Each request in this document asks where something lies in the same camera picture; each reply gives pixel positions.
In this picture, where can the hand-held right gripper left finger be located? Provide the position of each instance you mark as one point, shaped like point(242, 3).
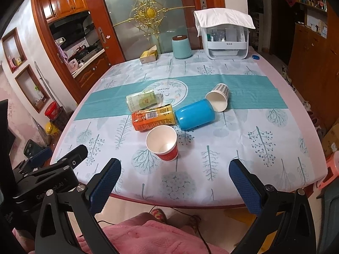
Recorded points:
point(106, 185)

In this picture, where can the checked paper cup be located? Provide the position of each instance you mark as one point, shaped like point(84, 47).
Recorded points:
point(221, 90)

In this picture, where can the white cloth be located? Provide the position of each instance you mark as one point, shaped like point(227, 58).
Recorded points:
point(222, 16)

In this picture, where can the yellow container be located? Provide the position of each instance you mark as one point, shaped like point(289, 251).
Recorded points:
point(50, 129)

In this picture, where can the tree print tablecloth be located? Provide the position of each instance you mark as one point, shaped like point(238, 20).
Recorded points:
point(238, 137)

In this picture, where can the knitted slipper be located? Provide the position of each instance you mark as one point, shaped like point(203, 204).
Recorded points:
point(159, 214)

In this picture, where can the green packet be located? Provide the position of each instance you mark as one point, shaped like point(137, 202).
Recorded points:
point(140, 100)

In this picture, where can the teal canister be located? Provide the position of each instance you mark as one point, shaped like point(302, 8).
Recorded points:
point(182, 47)

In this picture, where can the wooden wall cabinets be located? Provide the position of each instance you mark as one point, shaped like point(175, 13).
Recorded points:
point(63, 1)

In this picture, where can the cardboard box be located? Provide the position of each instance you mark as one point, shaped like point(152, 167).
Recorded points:
point(332, 140)

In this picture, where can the red paper cup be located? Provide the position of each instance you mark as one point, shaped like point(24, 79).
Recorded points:
point(169, 155)

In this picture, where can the white countertop appliance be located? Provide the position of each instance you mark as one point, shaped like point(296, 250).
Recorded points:
point(227, 50)

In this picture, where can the blue cup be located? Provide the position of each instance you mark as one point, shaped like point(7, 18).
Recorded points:
point(196, 115)

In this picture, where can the tall wooden shelf cabinet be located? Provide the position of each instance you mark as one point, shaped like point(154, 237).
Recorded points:
point(309, 58)

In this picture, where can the frosted glass door gold ornament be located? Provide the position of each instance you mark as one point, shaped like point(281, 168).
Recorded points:
point(127, 10)

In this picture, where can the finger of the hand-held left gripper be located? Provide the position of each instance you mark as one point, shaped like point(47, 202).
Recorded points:
point(76, 154)
point(41, 155)

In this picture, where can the pink plastic stool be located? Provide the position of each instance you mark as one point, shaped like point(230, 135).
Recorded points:
point(329, 173)

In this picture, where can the wooden kitchen counter cabinet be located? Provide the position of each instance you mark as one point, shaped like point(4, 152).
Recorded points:
point(92, 71)

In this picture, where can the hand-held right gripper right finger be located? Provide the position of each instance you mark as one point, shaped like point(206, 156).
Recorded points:
point(246, 187)

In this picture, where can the red tin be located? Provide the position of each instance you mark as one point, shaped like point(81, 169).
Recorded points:
point(51, 109)

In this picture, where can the range hood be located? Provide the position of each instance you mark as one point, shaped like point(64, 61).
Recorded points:
point(68, 21)

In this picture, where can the pink fleece robe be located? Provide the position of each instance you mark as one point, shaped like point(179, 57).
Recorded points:
point(148, 235)

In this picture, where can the wooden framed wall niche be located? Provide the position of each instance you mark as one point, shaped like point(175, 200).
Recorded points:
point(14, 50)
point(33, 90)

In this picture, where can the yellow tissue box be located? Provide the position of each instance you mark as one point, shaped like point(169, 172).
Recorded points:
point(149, 56)

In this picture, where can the pink hanging towel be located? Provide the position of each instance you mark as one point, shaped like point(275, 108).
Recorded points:
point(62, 53)

